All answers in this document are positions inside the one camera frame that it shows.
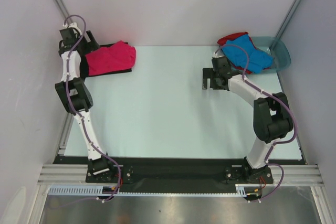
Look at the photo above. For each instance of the folded black t shirt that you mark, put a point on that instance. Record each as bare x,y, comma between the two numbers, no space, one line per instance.
105,73

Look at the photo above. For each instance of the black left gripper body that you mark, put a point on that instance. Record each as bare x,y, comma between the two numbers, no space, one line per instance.
84,46

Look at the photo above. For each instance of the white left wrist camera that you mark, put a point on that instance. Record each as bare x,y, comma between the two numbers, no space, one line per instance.
74,26

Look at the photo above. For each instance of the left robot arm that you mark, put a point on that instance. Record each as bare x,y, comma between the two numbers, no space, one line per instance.
77,100

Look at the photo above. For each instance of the aluminium front rail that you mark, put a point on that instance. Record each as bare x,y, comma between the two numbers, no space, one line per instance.
71,180

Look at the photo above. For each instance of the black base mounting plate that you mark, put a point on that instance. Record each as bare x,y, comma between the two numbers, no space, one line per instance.
226,169

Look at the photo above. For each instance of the red t shirt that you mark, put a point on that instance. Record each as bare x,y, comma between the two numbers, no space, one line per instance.
235,48

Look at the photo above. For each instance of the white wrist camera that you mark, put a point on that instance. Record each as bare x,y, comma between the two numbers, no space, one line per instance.
217,56
74,26

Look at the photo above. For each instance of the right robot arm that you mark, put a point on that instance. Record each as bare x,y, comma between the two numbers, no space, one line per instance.
272,118

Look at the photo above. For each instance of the teal plastic basin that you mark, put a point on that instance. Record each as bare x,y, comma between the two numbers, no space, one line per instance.
274,48

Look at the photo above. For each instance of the blue t shirt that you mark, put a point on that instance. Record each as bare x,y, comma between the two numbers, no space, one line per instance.
258,61

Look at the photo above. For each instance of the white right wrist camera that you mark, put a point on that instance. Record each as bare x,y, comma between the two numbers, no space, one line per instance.
217,56

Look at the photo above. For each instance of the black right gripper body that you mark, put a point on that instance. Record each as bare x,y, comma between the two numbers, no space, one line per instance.
216,85

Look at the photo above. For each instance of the right aluminium corner post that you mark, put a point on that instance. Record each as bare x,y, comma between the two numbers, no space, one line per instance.
288,17

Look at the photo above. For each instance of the pink t shirt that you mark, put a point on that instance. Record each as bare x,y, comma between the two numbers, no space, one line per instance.
113,60

